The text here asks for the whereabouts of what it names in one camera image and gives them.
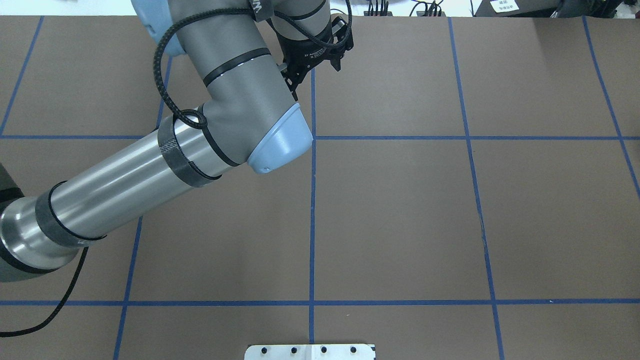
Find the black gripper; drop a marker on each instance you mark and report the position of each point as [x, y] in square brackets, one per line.
[311, 56]

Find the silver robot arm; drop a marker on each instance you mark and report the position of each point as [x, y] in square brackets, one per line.
[228, 71]

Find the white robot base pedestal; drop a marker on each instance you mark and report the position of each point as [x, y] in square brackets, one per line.
[331, 351]

